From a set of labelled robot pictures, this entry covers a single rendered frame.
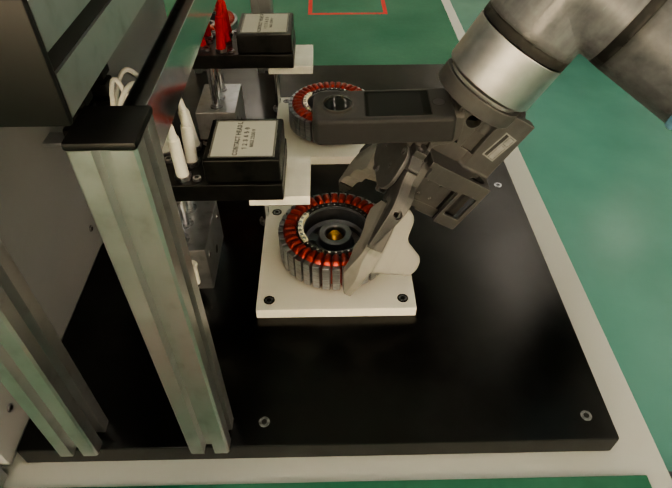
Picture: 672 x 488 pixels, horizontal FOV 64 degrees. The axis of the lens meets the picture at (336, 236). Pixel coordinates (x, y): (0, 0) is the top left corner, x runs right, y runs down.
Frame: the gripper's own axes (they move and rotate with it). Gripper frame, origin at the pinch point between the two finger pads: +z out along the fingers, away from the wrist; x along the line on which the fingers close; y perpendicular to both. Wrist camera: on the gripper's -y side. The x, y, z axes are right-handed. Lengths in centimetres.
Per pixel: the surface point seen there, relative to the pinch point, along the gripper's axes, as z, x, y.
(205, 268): 6.6, -3.7, -10.6
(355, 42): 2, 57, 7
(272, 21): -6.6, 24.5, -11.9
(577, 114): 18, 155, 129
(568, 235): 32, 83, 105
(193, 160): -2.5, -0.8, -15.6
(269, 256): 5.3, -0.6, -4.8
